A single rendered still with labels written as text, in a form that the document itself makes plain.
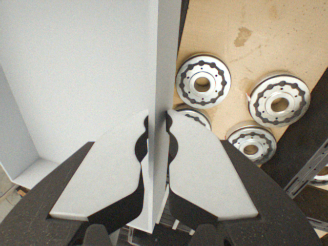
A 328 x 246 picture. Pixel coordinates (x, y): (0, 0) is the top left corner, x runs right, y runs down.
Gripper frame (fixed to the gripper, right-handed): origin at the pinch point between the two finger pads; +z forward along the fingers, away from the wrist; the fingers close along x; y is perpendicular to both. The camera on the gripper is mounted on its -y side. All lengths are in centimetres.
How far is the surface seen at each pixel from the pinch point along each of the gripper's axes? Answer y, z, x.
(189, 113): 11.0, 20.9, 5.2
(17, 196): 233, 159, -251
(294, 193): 22.4, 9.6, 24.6
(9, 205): 236, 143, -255
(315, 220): 29.9, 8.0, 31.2
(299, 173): 16.9, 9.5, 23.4
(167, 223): 61, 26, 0
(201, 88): 6.2, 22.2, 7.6
